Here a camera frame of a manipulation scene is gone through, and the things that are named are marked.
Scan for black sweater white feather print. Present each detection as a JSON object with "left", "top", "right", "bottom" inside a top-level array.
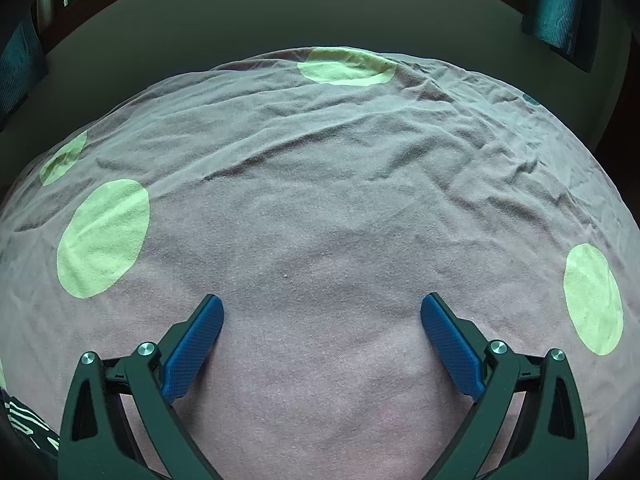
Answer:
[{"left": 0, "top": 387, "right": 63, "bottom": 480}]

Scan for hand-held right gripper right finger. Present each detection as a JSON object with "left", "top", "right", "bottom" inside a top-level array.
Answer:
[{"left": 421, "top": 292, "right": 591, "bottom": 480}]

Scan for pink bed sheet green dots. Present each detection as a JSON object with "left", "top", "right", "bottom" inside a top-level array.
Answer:
[{"left": 0, "top": 46, "right": 640, "bottom": 480}]

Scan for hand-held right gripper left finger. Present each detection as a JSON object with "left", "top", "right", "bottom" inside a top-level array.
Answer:
[{"left": 57, "top": 294, "right": 223, "bottom": 480}]

